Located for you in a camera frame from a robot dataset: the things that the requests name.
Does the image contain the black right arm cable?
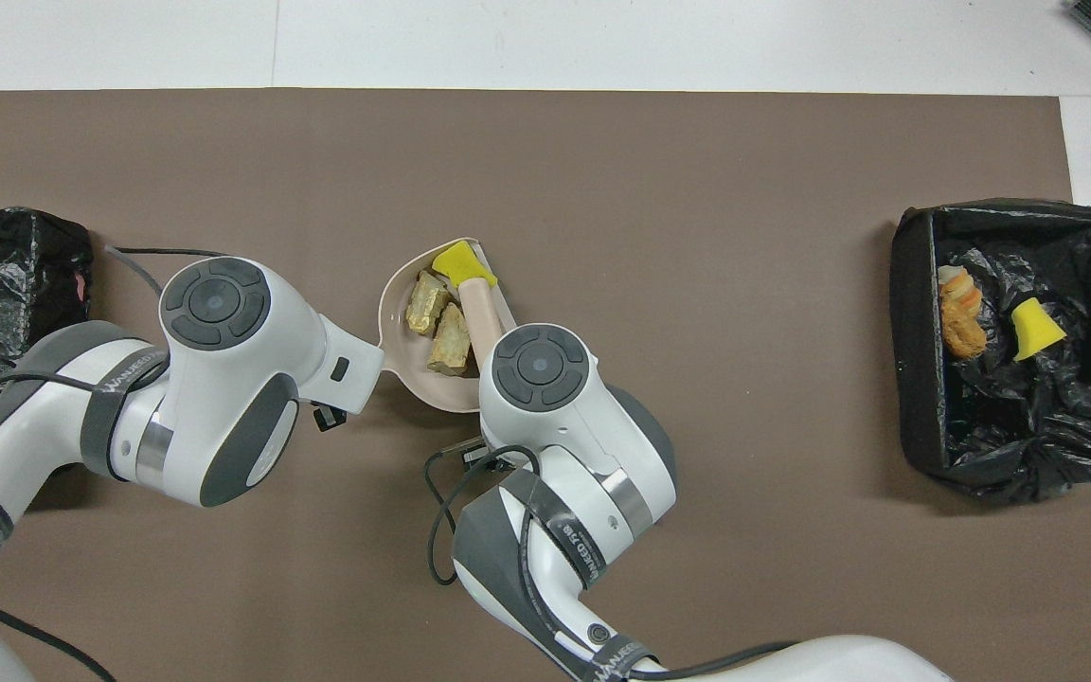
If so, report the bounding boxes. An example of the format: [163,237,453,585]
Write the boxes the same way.
[424,443,797,681]

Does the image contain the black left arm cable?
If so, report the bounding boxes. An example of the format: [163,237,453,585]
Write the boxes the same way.
[0,246,234,682]

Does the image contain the yellow sponge wedge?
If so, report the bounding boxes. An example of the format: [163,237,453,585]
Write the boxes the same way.
[1011,297,1068,363]

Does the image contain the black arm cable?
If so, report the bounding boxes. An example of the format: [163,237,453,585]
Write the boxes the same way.
[424,443,797,681]
[0,246,234,682]

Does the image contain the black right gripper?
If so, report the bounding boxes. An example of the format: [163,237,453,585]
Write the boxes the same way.
[456,440,514,473]

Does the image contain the brown bread-like foam chunk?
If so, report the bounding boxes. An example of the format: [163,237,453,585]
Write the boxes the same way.
[943,303,990,361]

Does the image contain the cream and orange foam chunk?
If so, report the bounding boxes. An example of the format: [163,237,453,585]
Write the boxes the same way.
[937,265,984,314]

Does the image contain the beige hand brush black bristles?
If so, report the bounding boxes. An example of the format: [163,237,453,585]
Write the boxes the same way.
[456,271,510,353]

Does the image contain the yellow sponge piece black dot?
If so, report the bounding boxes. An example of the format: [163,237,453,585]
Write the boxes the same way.
[432,241,499,288]

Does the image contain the beige plastic dustpan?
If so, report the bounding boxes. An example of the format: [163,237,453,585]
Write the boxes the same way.
[380,237,520,415]

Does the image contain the brown table mat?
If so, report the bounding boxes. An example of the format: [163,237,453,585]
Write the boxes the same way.
[0,88,1091,682]

